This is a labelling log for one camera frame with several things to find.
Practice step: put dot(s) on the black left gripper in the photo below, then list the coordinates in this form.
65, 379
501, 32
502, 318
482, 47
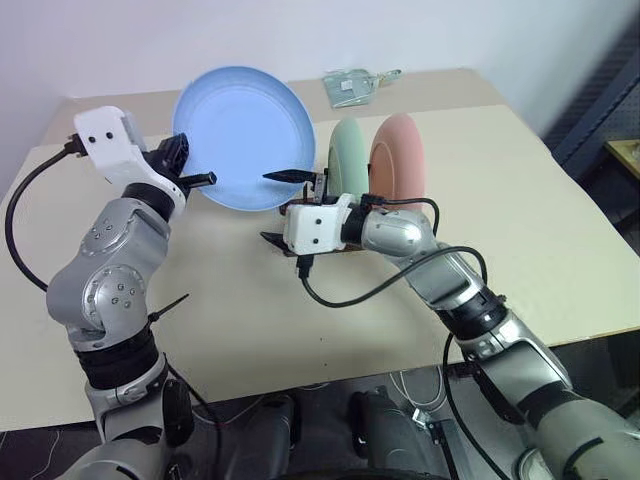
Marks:
170, 157

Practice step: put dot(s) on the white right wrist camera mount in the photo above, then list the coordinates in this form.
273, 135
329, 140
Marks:
310, 230

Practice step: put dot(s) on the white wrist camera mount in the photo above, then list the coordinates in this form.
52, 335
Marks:
310, 230
117, 150

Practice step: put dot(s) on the green plate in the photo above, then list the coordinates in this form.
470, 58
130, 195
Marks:
347, 150

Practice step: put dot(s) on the black zip tie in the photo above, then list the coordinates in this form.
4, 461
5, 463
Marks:
170, 306

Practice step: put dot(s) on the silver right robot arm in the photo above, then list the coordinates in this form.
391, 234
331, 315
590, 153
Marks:
400, 232

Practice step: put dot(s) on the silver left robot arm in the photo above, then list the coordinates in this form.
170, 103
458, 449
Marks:
115, 260

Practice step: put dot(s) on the dark rounded shape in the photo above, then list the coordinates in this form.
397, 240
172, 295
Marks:
272, 435
385, 435

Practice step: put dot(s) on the black perforated panel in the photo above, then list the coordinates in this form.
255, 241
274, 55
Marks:
600, 100

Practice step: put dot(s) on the yellow wooden box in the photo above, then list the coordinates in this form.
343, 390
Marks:
625, 155

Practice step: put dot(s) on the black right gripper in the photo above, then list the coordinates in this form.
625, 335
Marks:
320, 189

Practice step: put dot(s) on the pink plate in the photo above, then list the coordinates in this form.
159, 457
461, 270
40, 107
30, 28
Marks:
400, 160

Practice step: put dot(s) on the clear plastic packet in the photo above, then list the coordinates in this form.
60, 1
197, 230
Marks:
350, 87

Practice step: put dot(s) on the blue plate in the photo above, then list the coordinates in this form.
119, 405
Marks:
240, 130

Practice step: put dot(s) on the wooden dish rack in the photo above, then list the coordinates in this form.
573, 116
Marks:
356, 247

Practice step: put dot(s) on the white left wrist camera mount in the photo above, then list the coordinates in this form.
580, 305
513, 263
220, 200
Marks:
117, 150

